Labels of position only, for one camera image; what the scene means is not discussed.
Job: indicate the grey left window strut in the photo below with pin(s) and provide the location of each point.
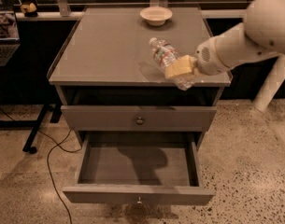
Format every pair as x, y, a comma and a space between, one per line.
64, 8

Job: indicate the yellow and black small object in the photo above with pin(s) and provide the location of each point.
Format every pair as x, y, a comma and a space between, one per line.
29, 9

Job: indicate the grey upper closed drawer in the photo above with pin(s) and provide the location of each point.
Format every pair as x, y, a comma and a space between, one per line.
138, 118

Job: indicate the grey open middle drawer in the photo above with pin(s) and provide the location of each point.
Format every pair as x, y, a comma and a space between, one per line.
133, 167

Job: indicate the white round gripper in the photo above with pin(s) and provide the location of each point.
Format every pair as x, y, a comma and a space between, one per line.
206, 61

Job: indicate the grey wooden drawer cabinet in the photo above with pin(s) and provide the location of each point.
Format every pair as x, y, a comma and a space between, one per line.
107, 60

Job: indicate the white slanted post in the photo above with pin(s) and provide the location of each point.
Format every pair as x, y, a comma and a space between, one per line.
271, 85

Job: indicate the white ceramic bowl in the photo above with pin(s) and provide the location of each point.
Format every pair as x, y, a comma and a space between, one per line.
156, 16

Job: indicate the black desk leg frame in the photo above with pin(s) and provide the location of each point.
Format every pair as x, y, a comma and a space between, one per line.
33, 125

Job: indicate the clear plastic water bottle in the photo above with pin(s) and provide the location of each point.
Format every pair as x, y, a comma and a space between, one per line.
164, 55

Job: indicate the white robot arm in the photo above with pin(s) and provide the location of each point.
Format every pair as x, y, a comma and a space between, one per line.
260, 36

